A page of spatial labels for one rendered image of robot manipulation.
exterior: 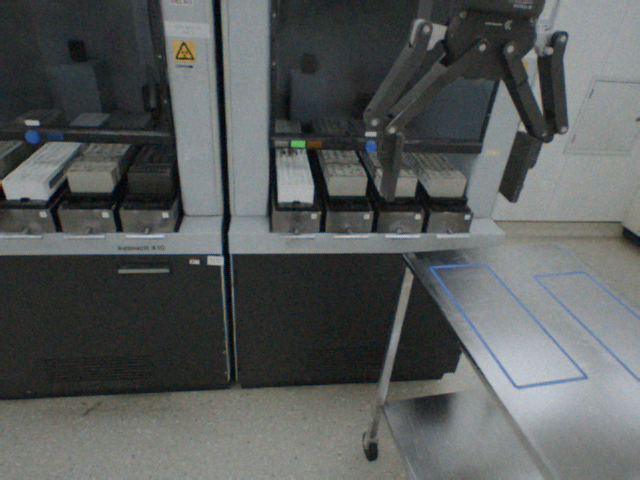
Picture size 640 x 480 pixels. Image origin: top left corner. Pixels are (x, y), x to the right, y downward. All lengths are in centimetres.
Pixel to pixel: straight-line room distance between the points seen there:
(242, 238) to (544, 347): 80
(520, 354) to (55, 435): 148
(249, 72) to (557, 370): 93
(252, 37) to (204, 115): 23
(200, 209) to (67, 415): 92
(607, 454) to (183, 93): 112
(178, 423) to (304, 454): 46
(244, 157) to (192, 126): 16
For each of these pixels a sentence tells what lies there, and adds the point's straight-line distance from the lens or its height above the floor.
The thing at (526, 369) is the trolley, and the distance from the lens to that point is 86.
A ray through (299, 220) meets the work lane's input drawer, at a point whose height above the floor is 78.
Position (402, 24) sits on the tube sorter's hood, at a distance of 119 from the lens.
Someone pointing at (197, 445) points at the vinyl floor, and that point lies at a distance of 166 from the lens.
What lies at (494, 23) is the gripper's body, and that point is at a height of 136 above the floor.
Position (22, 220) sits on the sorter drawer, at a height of 77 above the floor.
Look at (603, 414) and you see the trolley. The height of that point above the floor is 82.
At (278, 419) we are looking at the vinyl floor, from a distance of 169.
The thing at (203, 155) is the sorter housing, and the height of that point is 93.
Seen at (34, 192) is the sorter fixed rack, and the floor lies 84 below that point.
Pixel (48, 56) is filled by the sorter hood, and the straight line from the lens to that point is 125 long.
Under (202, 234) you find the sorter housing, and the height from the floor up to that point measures 73.
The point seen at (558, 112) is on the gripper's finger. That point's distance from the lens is 49.
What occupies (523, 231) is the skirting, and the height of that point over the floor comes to 2.
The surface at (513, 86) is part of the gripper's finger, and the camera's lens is 46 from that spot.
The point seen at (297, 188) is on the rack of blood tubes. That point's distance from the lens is 122.
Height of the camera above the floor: 139
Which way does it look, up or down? 32 degrees down
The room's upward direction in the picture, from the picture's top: 5 degrees clockwise
